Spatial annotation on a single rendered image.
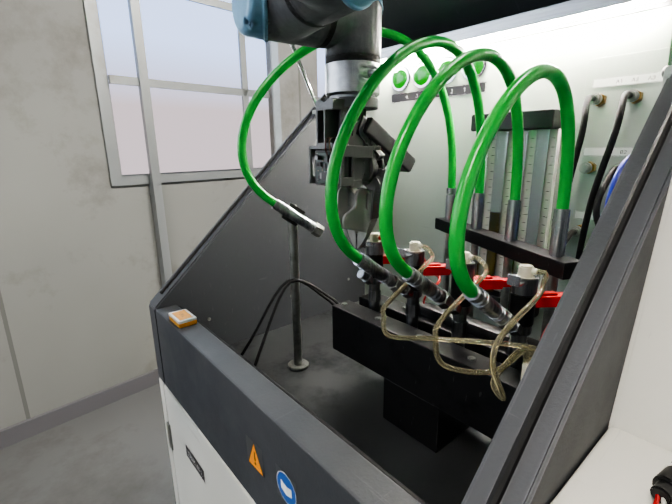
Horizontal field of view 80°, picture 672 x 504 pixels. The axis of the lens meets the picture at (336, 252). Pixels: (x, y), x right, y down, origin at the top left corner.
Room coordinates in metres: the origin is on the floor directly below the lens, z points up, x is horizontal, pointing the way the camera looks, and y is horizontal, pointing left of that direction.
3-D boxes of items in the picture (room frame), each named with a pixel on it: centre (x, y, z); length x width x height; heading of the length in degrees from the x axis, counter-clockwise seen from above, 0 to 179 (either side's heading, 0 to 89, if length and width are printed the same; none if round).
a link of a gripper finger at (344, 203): (0.60, -0.01, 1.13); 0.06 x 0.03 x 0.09; 130
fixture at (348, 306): (0.53, -0.14, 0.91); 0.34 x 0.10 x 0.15; 40
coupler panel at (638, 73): (0.60, -0.42, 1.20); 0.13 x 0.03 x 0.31; 40
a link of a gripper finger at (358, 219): (0.57, -0.03, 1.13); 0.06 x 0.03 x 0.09; 130
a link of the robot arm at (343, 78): (0.59, -0.03, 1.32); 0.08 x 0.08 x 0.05
